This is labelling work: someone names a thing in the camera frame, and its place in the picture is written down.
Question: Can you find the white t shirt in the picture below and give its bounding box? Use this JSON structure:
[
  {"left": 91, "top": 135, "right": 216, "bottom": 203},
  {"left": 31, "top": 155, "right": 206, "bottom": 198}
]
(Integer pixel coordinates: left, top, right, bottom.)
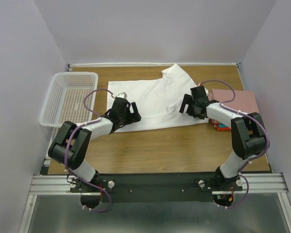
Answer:
[{"left": 108, "top": 64, "right": 209, "bottom": 133}]

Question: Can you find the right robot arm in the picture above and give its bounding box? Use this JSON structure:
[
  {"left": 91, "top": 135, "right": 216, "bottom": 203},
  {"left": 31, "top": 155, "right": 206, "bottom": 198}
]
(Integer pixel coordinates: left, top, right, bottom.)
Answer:
[{"left": 179, "top": 85, "right": 270, "bottom": 189}]

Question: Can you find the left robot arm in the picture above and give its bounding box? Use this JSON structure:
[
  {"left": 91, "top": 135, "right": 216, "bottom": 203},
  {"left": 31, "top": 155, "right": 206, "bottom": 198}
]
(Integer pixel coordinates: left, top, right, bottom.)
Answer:
[{"left": 48, "top": 97, "right": 142, "bottom": 188}]

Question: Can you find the red folded t shirt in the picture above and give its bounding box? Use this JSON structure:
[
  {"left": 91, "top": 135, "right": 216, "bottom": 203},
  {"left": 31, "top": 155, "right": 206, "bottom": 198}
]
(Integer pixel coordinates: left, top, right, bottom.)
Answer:
[{"left": 212, "top": 122, "right": 231, "bottom": 131}]

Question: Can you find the teal folded t shirt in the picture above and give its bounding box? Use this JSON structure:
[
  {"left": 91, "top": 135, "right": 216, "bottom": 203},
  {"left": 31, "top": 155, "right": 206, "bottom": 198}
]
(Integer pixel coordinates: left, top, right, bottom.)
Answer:
[{"left": 218, "top": 124, "right": 228, "bottom": 128}]

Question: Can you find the pink folded t shirt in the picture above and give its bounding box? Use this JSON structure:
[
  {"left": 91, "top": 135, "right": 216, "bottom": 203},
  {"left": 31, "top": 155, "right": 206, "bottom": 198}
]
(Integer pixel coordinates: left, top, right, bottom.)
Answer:
[{"left": 208, "top": 89, "right": 259, "bottom": 113}]

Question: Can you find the white plastic basket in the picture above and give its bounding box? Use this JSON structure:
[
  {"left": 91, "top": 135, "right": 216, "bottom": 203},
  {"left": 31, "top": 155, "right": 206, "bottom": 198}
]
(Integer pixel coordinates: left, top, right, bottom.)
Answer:
[{"left": 39, "top": 72, "right": 98, "bottom": 128}]

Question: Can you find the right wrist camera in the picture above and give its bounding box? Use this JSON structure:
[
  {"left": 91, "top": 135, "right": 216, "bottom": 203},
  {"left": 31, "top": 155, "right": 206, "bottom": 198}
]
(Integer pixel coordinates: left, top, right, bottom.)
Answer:
[{"left": 197, "top": 83, "right": 209, "bottom": 96}]

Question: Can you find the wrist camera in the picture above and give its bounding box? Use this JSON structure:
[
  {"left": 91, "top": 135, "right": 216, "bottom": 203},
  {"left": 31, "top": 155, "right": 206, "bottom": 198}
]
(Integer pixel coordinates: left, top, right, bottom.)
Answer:
[
  {"left": 115, "top": 92, "right": 127, "bottom": 99},
  {"left": 197, "top": 83, "right": 209, "bottom": 96}
]

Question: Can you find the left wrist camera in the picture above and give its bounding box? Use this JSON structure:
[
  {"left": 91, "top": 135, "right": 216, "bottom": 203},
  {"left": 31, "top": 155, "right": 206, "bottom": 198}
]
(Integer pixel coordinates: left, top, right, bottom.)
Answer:
[{"left": 115, "top": 92, "right": 127, "bottom": 99}]

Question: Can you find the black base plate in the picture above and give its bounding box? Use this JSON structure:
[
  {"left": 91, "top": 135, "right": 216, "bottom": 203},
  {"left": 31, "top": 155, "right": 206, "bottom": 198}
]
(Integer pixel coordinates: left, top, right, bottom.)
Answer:
[{"left": 71, "top": 172, "right": 242, "bottom": 203}]

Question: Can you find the aluminium frame rail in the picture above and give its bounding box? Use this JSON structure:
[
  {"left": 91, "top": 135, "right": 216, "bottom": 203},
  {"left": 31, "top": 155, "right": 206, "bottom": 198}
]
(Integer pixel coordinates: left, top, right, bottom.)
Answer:
[{"left": 29, "top": 173, "right": 289, "bottom": 195}]

